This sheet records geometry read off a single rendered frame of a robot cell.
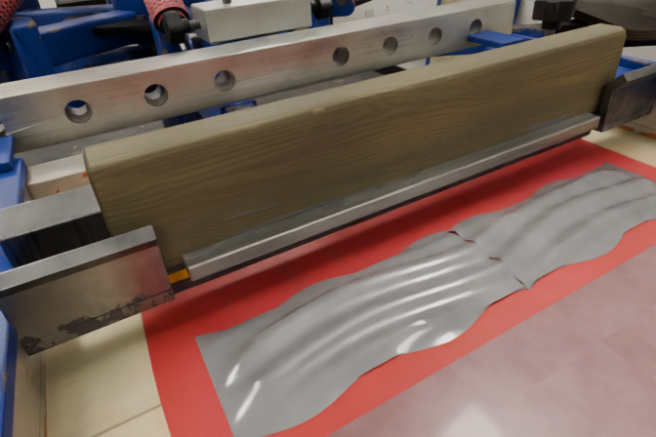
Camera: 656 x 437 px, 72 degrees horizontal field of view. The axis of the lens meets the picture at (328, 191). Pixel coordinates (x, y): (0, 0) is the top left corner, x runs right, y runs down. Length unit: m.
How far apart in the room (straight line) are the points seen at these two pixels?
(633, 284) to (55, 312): 0.31
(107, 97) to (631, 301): 0.43
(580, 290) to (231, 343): 0.20
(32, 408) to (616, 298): 0.30
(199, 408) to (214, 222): 0.09
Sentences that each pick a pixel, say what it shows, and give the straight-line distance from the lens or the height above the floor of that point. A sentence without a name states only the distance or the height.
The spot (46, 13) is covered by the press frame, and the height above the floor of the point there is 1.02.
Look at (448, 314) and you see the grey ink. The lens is 0.27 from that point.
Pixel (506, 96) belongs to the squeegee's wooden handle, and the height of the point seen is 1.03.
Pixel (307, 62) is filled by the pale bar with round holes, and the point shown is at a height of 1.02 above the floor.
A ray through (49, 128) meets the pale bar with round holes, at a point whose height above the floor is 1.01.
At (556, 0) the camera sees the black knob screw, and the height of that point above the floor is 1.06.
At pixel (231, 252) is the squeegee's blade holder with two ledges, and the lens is 0.26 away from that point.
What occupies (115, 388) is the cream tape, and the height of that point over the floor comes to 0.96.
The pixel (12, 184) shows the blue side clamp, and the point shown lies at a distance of 0.39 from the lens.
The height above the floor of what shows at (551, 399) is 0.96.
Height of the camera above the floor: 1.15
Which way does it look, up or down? 31 degrees down
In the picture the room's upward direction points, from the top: 4 degrees counter-clockwise
